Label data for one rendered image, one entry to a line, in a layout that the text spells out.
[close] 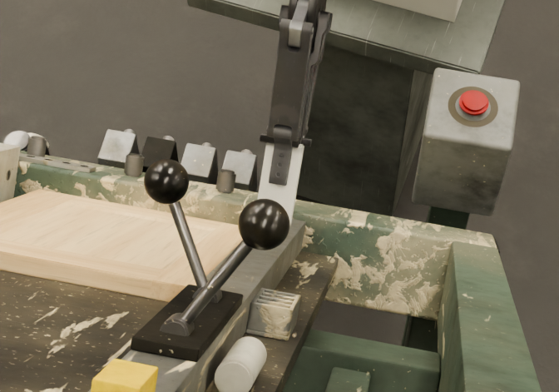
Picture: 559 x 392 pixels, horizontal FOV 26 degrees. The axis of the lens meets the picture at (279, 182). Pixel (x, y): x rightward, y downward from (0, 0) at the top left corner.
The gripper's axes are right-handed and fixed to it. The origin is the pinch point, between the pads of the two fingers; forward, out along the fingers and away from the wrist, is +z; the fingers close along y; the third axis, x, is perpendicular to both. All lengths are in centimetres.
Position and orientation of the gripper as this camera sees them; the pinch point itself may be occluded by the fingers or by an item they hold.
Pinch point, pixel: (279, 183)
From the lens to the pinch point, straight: 100.3
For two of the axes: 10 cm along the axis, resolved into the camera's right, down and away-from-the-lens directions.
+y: 1.3, -1.1, 9.9
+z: -1.6, 9.8, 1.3
